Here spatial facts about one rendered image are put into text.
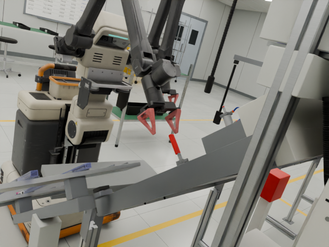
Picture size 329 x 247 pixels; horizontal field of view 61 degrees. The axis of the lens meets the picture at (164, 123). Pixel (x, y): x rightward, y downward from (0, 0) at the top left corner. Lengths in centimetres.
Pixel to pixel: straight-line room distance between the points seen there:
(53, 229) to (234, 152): 53
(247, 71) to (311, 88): 1050
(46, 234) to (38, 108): 104
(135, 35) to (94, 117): 77
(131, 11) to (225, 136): 59
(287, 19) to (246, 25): 1091
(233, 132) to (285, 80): 20
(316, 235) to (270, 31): 36
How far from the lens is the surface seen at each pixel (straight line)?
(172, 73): 89
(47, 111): 180
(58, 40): 148
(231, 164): 61
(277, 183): 170
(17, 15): 756
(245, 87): 1098
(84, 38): 136
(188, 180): 70
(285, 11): 56
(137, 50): 97
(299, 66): 50
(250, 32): 1127
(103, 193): 100
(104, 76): 156
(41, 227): 84
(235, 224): 59
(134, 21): 102
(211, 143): 69
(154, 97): 90
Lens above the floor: 135
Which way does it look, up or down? 17 degrees down
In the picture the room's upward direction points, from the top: 15 degrees clockwise
